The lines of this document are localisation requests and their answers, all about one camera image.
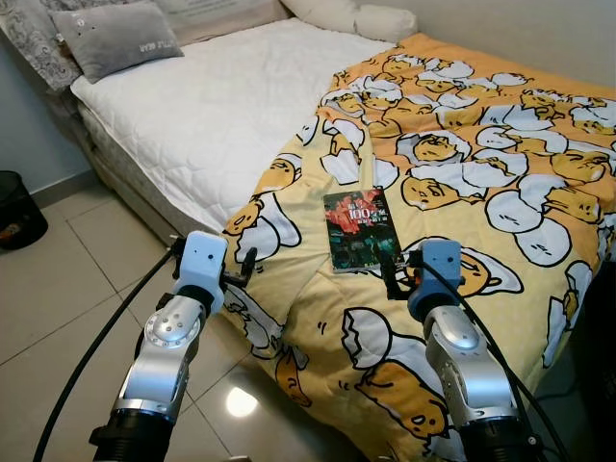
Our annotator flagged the dark red green book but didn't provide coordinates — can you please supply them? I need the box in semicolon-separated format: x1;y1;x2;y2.
323;187;404;273

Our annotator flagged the grey bed base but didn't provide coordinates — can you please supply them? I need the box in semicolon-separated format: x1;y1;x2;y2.
75;91;237;246

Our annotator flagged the yellow egg cartoon duvet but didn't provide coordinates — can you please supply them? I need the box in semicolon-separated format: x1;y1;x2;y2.
221;34;616;462

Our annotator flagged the white quilted mattress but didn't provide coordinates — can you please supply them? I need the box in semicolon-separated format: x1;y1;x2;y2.
72;19;405;234

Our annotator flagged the black round trash bin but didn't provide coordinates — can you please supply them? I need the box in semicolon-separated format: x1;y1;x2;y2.
0;170;49;252

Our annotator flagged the beige cushion with lettering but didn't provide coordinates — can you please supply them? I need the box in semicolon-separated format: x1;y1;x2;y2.
154;0;292;46

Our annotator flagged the grey pillow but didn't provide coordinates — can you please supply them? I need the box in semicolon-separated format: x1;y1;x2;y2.
50;2;185;84

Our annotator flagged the long beige pillow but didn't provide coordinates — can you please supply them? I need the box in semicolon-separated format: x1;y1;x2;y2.
279;0;418;44

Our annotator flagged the grey patterned white cloth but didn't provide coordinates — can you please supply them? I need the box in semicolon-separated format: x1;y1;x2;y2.
0;0;86;94

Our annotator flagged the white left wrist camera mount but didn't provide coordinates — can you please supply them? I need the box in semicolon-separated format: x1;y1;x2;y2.
183;231;230;314

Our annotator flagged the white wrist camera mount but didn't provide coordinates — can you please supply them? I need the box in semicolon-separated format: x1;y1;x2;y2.
183;231;230;314
421;241;464;292

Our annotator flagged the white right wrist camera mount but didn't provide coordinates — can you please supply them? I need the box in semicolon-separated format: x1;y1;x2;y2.
421;241;464;292

